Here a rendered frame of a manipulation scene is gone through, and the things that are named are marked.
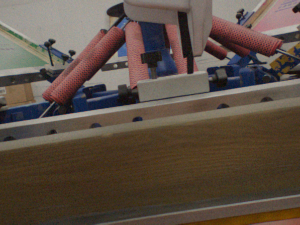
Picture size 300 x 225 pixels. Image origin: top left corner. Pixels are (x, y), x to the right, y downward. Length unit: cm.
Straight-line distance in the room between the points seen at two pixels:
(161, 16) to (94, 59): 63
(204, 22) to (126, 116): 28
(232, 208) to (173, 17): 16
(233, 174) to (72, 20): 435
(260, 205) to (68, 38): 435
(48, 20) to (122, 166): 442
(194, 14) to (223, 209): 14
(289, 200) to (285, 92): 28
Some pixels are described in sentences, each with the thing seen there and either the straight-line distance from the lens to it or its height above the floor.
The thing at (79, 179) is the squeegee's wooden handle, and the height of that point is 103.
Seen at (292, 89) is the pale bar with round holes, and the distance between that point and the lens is 50.
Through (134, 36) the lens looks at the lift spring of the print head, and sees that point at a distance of 84.
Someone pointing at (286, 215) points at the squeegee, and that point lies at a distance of 28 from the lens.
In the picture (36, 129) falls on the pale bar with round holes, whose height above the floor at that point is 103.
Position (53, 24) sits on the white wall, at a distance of 458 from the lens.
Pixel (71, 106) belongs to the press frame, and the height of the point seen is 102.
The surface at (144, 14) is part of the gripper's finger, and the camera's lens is 26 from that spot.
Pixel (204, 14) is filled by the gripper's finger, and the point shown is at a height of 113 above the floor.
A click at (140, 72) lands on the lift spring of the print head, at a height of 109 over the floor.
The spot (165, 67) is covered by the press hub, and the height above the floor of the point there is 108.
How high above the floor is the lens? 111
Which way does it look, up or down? 9 degrees down
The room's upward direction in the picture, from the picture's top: 9 degrees counter-clockwise
